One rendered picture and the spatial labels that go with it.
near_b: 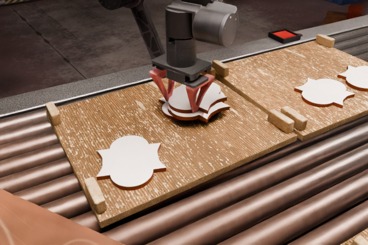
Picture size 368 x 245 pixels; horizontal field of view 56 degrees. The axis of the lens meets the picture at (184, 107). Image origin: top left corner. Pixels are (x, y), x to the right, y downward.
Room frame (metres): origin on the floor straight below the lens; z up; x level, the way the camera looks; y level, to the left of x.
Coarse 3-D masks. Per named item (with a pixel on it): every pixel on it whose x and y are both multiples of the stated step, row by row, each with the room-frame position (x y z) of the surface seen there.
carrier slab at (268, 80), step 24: (288, 48) 0.98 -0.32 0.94; (312, 48) 0.98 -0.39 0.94; (216, 72) 0.82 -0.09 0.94; (240, 72) 0.82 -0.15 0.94; (264, 72) 0.82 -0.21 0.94; (288, 72) 0.82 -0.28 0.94; (312, 72) 0.82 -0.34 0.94; (336, 72) 0.82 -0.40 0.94; (264, 96) 0.70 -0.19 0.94; (288, 96) 0.70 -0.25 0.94; (360, 96) 0.70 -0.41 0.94; (312, 120) 0.60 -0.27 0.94; (336, 120) 0.60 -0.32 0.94
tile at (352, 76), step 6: (348, 66) 0.84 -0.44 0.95; (360, 66) 0.84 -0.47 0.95; (366, 66) 0.84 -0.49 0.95; (348, 72) 0.80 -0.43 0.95; (354, 72) 0.80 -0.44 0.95; (360, 72) 0.80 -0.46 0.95; (366, 72) 0.80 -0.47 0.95; (342, 78) 0.78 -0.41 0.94; (348, 78) 0.77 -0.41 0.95; (354, 78) 0.77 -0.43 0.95; (360, 78) 0.77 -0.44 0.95; (366, 78) 0.77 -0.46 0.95; (348, 84) 0.75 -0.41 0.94; (354, 84) 0.74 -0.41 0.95; (360, 84) 0.74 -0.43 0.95; (366, 84) 0.74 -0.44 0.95; (360, 90) 0.72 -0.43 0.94; (366, 90) 0.72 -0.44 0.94
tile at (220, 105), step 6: (222, 102) 0.63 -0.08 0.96; (210, 108) 0.60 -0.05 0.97; (216, 108) 0.60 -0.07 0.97; (222, 108) 0.60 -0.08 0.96; (228, 108) 0.61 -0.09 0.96; (174, 114) 0.58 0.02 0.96; (180, 114) 0.58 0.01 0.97; (186, 114) 0.58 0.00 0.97; (192, 114) 0.58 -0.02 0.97; (198, 114) 0.58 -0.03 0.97; (204, 114) 0.58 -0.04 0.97; (210, 114) 0.58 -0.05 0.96; (186, 120) 0.57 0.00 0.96; (204, 120) 0.57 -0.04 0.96
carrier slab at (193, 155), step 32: (128, 96) 0.70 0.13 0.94; (160, 96) 0.70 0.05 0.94; (64, 128) 0.57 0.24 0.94; (96, 128) 0.57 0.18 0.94; (128, 128) 0.57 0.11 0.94; (160, 128) 0.57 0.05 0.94; (192, 128) 0.57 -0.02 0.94; (224, 128) 0.57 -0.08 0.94; (256, 128) 0.57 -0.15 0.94; (96, 160) 0.47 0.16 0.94; (160, 160) 0.47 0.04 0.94; (192, 160) 0.47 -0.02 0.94; (224, 160) 0.47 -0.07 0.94; (128, 192) 0.39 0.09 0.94; (160, 192) 0.39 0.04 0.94
